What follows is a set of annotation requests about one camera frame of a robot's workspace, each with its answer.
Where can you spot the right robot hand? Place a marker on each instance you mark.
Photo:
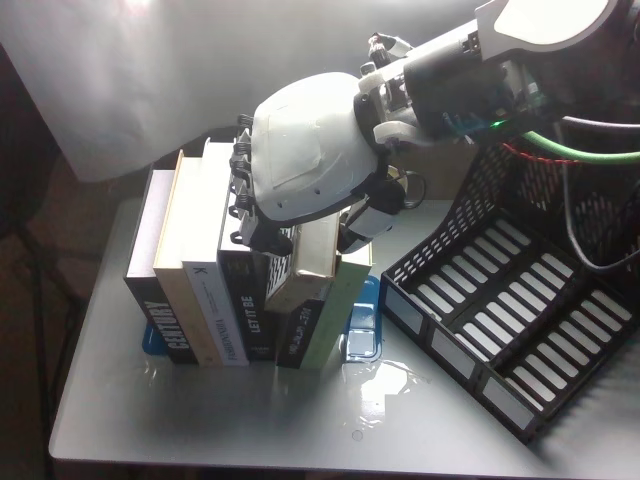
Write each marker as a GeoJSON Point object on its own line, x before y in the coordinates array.
{"type": "Point", "coordinates": [310, 150]}

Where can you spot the book with slotted pattern cover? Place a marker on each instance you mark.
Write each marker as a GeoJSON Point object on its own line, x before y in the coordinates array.
{"type": "Point", "coordinates": [312, 255]}

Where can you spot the cream hardcover book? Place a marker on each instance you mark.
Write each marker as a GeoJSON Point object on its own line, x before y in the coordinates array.
{"type": "Point", "coordinates": [185, 225]}

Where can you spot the green book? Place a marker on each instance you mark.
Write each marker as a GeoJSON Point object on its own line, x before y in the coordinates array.
{"type": "Point", "coordinates": [345, 295]}

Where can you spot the blue plastic bookend tray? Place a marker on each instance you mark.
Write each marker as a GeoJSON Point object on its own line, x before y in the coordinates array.
{"type": "Point", "coordinates": [367, 300]}

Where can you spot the black Let It Be book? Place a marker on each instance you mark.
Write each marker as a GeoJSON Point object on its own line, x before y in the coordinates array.
{"type": "Point", "coordinates": [250, 310]}

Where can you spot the black Century book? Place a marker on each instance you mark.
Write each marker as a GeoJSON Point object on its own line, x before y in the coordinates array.
{"type": "Point", "coordinates": [150, 225]}

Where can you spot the white Fashionpedia book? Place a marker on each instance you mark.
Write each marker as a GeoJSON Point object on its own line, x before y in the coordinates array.
{"type": "Point", "coordinates": [212, 300]}

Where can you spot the black book with white lettering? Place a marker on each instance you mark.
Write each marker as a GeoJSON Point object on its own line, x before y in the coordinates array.
{"type": "Point", "coordinates": [300, 335]}

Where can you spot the white backdrop sheet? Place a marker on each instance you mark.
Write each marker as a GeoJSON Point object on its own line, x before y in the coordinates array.
{"type": "Point", "coordinates": [125, 75]}

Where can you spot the black mesh file rack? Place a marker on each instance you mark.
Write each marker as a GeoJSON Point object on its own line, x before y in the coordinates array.
{"type": "Point", "coordinates": [500, 300]}

